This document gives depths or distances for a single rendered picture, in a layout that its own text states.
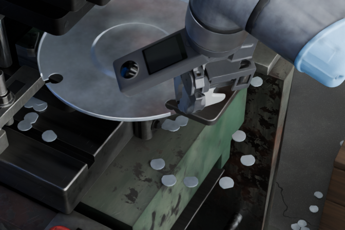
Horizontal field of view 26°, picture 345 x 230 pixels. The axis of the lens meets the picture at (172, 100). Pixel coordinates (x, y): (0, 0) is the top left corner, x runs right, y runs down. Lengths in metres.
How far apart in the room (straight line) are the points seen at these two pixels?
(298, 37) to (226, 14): 0.08
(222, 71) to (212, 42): 0.09
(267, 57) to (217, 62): 0.43
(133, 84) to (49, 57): 0.27
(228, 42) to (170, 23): 0.36
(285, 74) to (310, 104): 0.83
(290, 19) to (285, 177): 1.28
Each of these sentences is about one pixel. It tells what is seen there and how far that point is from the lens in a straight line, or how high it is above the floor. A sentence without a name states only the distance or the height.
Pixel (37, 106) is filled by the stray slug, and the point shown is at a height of 0.71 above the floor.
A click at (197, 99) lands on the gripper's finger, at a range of 0.92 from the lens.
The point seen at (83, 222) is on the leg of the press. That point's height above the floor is 0.64.
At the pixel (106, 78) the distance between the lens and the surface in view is 1.09.
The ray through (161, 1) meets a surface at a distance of 1.23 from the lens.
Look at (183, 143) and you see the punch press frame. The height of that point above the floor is 0.64.
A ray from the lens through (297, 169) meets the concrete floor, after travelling 2.01.
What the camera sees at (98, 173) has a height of 0.66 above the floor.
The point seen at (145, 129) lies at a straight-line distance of 1.16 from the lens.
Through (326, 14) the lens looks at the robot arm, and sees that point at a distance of 0.74.
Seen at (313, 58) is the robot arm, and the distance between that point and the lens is 0.74.
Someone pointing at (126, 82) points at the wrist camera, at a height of 0.91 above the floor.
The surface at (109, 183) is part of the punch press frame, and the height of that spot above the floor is 0.64.
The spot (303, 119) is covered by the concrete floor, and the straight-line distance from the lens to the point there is 2.13.
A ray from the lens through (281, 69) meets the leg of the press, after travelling 1.36.
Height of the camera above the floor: 1.54
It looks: 46 degrees down
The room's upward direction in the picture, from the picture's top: straight up
